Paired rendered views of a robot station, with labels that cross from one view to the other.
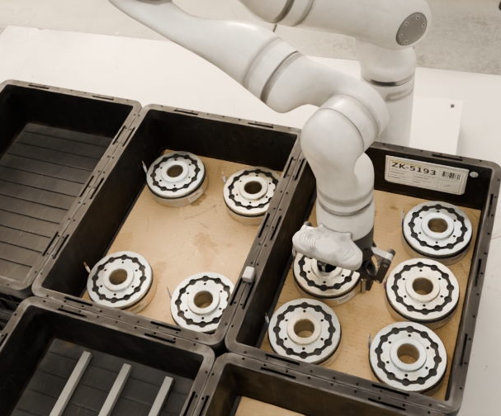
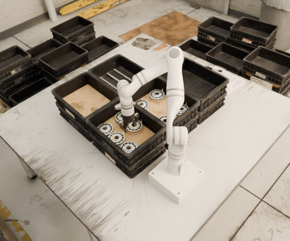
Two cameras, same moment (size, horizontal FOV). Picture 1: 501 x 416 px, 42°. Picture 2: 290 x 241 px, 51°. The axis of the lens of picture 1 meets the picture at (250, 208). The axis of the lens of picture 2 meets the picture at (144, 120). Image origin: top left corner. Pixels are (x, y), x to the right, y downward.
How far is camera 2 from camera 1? 173 cm
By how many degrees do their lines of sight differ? 66
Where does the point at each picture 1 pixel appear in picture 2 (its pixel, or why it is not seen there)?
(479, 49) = not seen: outside the picture
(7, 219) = (190, 83)
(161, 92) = (242, 134)
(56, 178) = (199, 93)
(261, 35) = (144, 71)
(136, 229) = not seen: hidden behind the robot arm
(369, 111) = (121, 87)
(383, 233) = (138, 143)
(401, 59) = (172, 147)
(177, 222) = not seen: hidden behind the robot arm
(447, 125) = (171, 187)
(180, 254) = (159, 107)
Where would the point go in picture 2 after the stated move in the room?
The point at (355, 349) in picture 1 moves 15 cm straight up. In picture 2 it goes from (115, 126) to (112, 108)
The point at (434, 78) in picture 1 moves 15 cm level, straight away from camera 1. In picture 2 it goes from (206, 211) to (230, 228)
